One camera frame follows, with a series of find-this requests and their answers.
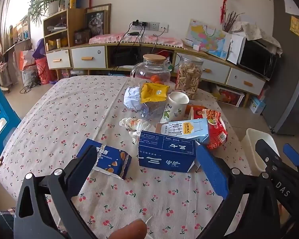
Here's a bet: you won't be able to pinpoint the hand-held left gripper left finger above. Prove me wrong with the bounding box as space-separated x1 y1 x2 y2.
14 146 100 239

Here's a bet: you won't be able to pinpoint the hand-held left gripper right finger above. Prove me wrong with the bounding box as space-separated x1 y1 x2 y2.
196 144 297 239

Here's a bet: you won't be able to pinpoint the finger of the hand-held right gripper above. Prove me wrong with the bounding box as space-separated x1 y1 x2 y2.
283 143 299 178
255 139 281 173

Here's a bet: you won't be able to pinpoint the white plastic bin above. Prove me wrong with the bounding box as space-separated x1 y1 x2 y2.
240 128 281 176

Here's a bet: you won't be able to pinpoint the blue biscuit box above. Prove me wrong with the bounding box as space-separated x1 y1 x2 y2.
76 138 132 180

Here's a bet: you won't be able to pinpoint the red noodle packet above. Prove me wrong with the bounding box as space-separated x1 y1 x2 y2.
189 106 228 150

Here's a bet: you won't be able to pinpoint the blue and white milk carton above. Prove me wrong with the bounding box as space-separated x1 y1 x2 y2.
161 118 210 144

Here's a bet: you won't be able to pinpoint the large blue cardboard box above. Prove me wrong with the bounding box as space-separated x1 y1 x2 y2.
138 130 196 173

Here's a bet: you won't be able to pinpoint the white tissue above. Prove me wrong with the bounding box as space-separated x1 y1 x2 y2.
119 117 157 144

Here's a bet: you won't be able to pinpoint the person's left hand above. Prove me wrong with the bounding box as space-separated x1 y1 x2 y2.
110 218 148 239

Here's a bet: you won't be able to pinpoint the red gift box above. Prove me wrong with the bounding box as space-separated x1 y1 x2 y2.
217 86 245 107

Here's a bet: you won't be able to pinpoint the grey refrigerator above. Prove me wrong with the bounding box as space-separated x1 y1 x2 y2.
262 0 299 136

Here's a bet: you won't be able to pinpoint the white cabinet drawer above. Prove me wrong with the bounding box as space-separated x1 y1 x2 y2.
71 46 107 69
201 58 231 84
226 68 266 95
46 50 71 69

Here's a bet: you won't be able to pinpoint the blue plastic stool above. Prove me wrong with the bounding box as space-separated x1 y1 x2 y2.
0 82 22 156

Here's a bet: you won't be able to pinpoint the plaid clothing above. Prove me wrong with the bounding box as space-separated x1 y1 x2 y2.
0 208 17 239

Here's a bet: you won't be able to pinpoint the black microwave oven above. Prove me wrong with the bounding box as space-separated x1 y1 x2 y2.
239 38 279 80

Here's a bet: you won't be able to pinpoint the clear jar of sunflower seeds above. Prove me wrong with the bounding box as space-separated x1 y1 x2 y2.
175 55 204 100

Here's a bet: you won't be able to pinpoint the yellow snack packet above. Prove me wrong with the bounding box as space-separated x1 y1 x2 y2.
140 82 170 104

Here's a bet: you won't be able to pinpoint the white paper bag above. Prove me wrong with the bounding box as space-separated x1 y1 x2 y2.
227 33 247 65

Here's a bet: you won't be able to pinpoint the glass pitcher with bamboo lid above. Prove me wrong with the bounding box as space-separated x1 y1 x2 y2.
130 54 173 86

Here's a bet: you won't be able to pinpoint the black electronic box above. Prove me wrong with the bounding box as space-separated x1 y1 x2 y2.
114 48 140 68

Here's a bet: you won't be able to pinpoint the floral cloth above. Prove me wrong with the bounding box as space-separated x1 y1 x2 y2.
231 20 282 55

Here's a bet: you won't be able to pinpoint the orange and white shopping bag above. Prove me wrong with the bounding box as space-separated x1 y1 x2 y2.
19 50 36 71

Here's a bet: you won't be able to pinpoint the yellow paper note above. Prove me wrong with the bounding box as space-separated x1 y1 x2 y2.
290 16 299 40

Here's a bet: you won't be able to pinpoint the purple bag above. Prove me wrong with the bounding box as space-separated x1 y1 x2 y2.
32 38 46 60

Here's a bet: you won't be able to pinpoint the colourful map bag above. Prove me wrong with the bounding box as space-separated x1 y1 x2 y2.
184 19 232 61

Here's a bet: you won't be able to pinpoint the wooden low cabinet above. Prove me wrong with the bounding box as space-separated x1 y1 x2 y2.
45 42 267 107

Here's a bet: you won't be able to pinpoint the dark glass jar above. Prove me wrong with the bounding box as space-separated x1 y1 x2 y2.
74 28 91 46

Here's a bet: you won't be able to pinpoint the dry twigs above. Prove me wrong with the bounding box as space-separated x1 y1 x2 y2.
223 11 246 33

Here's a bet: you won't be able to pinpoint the pink cloth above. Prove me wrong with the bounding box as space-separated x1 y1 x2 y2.
89 32 187 50

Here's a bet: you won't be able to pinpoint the framed cat picture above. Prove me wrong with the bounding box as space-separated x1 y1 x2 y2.
84 10 107 38

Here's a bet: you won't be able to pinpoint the white paper sheet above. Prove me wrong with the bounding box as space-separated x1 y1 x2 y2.
283 0 299 15

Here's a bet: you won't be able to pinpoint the wooden shelf unit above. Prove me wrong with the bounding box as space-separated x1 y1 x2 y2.
43 8 87 50

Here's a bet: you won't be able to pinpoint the red knot hanging decoration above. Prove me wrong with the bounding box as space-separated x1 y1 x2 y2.
218 0 238 24

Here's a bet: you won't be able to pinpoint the black plug adapter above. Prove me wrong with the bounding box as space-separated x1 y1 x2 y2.
132 20 150 29

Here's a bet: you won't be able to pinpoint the potted spider plant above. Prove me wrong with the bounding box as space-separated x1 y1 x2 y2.
27 0 76 23

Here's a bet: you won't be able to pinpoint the window curtain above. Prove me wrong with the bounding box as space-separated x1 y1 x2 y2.
0 0 15 43

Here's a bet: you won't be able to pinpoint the black cable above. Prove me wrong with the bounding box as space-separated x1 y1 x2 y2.
112 25 145 70

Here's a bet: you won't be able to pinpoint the wooden picture frame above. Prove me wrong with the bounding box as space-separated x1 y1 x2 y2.
86 4 112 36

